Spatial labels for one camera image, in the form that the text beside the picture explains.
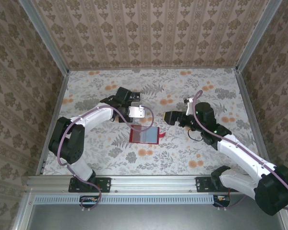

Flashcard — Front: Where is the red card holder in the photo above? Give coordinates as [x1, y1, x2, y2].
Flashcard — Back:
[129, 124, 166, 145]

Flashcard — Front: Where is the floral table covering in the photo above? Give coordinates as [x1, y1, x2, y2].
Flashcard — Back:
[42, 69, 266, 176]

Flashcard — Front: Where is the small black controller board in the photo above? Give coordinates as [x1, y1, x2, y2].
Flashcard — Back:
[79, 195, 101, 208]
[213, 194, 231, 207]

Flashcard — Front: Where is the grey metal panel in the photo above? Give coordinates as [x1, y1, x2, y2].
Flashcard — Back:
[13, 194, 288, 230]

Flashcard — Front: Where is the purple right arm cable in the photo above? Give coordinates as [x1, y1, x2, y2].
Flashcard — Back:
[192, 90, 288, 212]

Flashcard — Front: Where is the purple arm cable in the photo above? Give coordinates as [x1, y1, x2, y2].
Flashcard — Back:
[192, 90, 288, 212]
[57, 105, 155, 213]

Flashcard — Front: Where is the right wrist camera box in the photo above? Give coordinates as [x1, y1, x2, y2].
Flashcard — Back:
[183, 96, 195, 116]

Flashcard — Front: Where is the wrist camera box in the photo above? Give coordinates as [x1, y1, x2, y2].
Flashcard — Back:
[183, 96, 195, 116]
[129, 104, 146, 119]

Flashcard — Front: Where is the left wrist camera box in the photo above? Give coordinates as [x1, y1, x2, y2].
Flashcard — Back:
[129, 104, 146, 119]

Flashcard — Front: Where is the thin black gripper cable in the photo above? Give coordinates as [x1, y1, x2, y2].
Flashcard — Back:
[187, 127, 204, 142]

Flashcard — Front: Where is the thin aluminium wall rail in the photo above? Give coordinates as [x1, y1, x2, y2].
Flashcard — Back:
[68, 67, 238, 71]

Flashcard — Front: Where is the aluminium side rail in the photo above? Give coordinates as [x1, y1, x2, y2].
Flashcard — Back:
[35, 71, 71, 176]
[234, 68, 276, 175]

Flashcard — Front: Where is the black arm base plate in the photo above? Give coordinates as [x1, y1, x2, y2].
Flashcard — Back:
[195, 176, 240, 193]
[68, 176, 111, 193]

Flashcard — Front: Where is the long aluminium mounting rail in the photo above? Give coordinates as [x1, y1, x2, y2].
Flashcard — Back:
[25, 174, 286, 194]

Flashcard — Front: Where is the white slotted cable duct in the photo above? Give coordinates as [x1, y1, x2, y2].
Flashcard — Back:
[34, 194, 216, 205]

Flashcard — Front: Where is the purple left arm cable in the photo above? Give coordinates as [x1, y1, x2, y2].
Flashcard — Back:
[57, 105, 155, 213]

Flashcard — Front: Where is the aluminium frame post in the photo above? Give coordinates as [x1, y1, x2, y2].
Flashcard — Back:
[18, 0, 70, 75]
[235, 0, 284, 73]

